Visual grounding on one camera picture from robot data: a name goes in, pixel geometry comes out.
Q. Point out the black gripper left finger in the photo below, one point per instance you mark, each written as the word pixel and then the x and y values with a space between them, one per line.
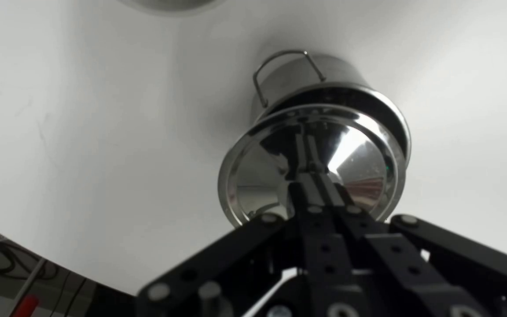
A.
pixel 299 253

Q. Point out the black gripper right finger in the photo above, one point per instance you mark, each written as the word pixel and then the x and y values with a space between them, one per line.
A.
pixel 412 258

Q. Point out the round steel pot lid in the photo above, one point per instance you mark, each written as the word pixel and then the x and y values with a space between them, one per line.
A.
pixel 264 170

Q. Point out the orange black clamp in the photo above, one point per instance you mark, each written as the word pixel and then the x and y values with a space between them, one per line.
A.
pixel 25 306

